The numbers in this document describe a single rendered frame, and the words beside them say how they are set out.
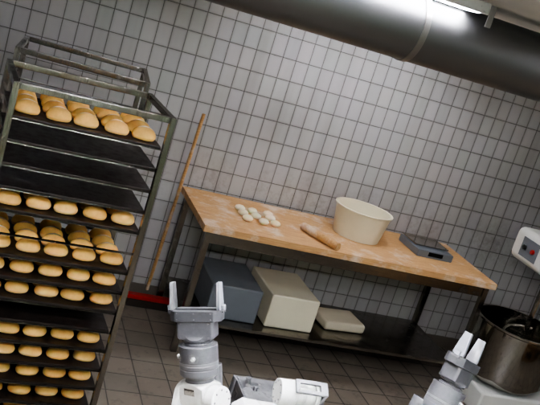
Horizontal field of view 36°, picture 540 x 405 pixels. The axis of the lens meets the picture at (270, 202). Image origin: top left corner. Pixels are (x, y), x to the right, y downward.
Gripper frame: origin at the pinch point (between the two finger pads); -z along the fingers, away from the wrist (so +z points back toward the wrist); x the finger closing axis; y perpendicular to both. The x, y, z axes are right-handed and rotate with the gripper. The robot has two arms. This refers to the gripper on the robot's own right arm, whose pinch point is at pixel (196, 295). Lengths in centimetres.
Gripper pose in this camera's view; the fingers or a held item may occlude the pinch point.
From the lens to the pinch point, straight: 187.7
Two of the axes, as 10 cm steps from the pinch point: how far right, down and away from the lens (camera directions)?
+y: -2.1, 0.8, -9.7
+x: 9.8, -0.2, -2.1
